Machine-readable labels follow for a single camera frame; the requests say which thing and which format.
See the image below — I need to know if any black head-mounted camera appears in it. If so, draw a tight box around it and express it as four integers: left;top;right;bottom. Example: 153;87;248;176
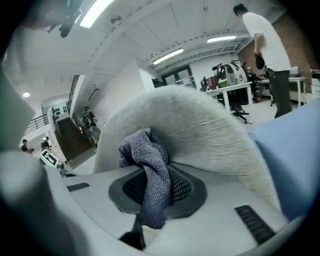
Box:
41;0;84;39

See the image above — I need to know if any black metal railing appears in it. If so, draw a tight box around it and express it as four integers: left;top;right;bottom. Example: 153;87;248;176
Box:
24;113;50;135

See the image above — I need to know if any grey office chair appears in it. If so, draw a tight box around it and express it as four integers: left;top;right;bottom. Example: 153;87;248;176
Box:
61;84;302;256

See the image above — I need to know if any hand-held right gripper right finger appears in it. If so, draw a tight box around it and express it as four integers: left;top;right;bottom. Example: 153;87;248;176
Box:
249;99;320;222

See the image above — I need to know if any white table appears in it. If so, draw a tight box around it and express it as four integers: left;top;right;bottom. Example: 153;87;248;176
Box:
287;76;309;106
205;81;254;111

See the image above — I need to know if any dark glass door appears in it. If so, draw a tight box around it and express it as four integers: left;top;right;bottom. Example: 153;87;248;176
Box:
160;64;198;89

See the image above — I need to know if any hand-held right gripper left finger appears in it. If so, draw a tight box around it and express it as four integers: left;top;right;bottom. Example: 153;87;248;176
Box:
0;149;83;256

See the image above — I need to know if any black office chair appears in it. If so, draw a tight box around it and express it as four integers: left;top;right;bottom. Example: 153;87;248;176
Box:
219;89;251;124

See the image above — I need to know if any blue-grey cloth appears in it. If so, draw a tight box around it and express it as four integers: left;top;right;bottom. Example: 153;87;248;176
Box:
117;127;173;230

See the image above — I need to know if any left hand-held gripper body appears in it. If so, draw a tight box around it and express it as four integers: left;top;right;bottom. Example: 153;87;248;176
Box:
39;148;68;177

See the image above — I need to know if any dark wooden staircase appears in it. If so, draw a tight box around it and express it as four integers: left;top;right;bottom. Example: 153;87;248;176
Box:
54;117;95;162

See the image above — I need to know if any long ceiling light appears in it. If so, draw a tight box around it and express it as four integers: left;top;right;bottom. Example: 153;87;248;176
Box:
206;35;237;44
152;48;185;66
79;0;115;29

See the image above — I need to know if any white machine shell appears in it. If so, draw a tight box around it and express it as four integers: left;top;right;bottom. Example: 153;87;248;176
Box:
223;62;248;85

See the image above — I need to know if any black round object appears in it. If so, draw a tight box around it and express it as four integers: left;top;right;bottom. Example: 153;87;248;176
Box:
254;52;266;70

